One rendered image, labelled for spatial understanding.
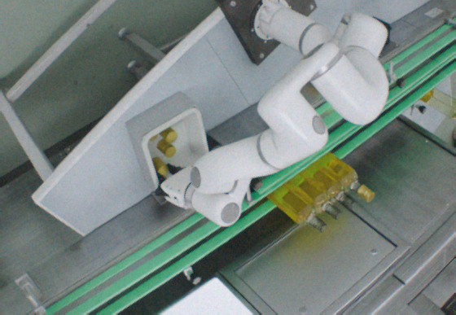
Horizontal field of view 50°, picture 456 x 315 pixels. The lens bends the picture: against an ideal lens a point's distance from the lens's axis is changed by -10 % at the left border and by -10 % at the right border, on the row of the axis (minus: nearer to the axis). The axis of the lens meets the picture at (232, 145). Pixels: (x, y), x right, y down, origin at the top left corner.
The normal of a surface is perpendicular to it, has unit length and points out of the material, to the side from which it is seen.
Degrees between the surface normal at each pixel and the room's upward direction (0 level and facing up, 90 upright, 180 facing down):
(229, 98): 0
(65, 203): 0
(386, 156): 90
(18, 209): 90
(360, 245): 90
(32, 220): 90
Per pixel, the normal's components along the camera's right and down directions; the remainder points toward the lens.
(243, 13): 0.63, 0.50
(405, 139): -0.12, -0.72
